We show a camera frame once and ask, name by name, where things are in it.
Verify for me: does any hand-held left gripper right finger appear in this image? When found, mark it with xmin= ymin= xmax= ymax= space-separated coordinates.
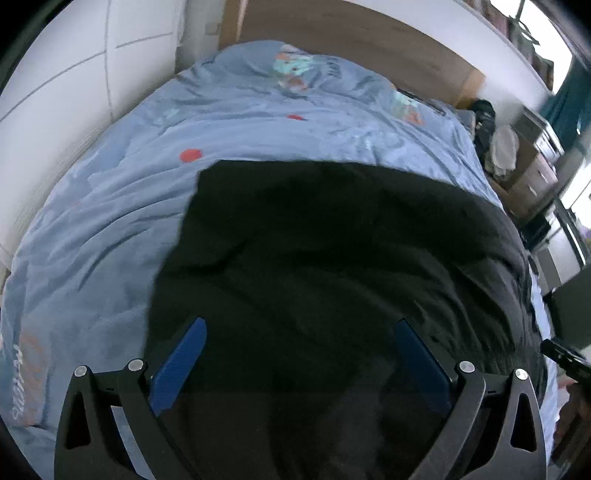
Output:
xmin=394 ymin=318 xmax=546 ymax=480

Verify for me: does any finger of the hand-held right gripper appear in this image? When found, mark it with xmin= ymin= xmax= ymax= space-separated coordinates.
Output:
xmin=541 ymin=339 xmax=591 ymax=384

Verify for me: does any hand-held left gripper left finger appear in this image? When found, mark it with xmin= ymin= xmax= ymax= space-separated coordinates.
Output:
xmin=54 ymin=317 xmax=208 ymax=480

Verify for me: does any black garment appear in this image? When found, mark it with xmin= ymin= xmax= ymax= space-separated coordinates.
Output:
xmin=145 ymin=159 xmax=548 ymax=480

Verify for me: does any person's right hand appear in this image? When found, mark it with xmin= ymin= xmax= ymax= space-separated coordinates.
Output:
xmin=553 ymin=382 xmax=587 ymax=464

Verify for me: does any white cabinet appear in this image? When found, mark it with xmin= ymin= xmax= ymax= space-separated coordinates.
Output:
xmin=531 ymin=198 xmax=591 ymax=289

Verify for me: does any light blue printed bed blanket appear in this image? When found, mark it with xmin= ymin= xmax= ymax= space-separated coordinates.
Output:
xmin=0 ymin=41 xmax=561 ymax=480

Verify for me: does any wooden nightstand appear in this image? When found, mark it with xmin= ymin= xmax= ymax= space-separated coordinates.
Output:
xmin=501 ymin=134 xmax=561 ymax=222

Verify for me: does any white cloth bundle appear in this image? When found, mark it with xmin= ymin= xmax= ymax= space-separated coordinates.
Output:
xmin=489 ymin=126 xmax=520 ymax=178

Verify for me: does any grey box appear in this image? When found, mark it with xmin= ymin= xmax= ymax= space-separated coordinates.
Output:
xmin=512 ymin=108 xmax=566 ymax=160

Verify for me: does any black bag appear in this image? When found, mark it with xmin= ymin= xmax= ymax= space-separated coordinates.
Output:
xmin=471 ymin=98 xmax=497 ymax=162

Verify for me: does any teal curtain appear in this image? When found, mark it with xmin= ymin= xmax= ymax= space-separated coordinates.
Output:
xmin=540 ymin=58 xmax=591 ymax=144

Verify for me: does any wooden headboard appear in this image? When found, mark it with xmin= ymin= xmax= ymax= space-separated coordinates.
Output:
xmin=219 ymin=0 xmax=485 ymax=109

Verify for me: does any shelf of books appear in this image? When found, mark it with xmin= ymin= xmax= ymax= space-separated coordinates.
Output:
xmin=466 ymin=0 xmax=561 ymax=88

